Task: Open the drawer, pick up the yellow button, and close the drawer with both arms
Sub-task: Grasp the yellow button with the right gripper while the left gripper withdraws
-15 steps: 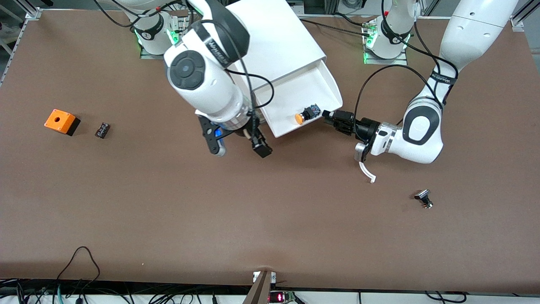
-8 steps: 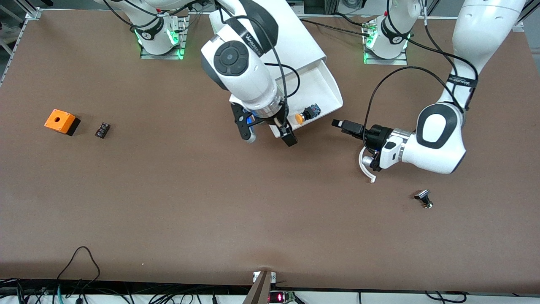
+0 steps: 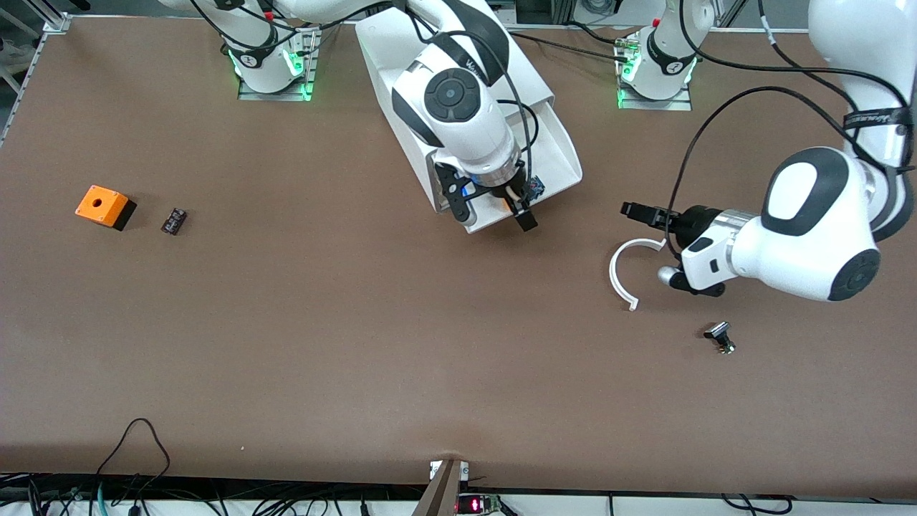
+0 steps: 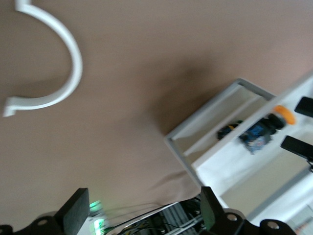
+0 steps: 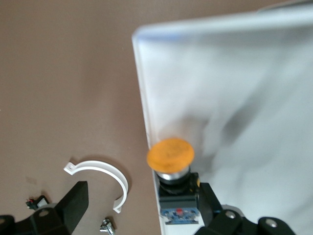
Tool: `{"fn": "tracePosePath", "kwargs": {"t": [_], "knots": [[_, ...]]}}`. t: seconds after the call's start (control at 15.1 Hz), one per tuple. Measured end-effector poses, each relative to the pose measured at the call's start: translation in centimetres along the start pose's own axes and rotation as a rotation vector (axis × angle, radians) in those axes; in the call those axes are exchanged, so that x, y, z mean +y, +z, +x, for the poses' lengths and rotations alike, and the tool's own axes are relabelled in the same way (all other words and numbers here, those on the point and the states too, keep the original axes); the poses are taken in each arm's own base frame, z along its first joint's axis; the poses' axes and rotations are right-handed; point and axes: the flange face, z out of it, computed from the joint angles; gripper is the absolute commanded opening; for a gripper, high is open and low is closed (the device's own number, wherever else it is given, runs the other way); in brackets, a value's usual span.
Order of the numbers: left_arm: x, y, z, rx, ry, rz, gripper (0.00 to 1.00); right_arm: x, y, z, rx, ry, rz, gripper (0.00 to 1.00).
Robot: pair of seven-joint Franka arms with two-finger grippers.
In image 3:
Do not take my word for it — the white curved plastic clip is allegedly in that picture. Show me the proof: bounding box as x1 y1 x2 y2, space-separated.
609 237 668 312

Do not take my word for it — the black headed metal bolt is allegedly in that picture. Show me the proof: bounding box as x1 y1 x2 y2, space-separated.
704 322 737 355

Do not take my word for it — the device with red display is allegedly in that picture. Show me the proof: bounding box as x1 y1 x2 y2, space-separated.
457 493 506 515

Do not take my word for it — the orange box with black base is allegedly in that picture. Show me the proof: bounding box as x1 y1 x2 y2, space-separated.
75 185 137 231

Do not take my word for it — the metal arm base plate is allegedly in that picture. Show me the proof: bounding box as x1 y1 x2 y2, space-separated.
236 16 322 102
616 32 694 112

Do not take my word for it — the black base power cable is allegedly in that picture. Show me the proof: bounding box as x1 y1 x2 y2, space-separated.
510 27 635 64

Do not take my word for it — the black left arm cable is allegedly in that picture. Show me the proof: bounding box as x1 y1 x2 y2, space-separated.
665 0 917 252

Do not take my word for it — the black cable at table edge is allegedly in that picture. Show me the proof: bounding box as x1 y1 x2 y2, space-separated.
720 493 796 515

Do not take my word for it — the tan camera mount post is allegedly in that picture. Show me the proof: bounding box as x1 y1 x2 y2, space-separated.
412 460 463 516

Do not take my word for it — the thin black looped cable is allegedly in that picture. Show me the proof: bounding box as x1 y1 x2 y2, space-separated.
95 419 171 495

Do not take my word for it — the aluminium frame profile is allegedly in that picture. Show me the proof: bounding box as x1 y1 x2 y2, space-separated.
27 0 72 34

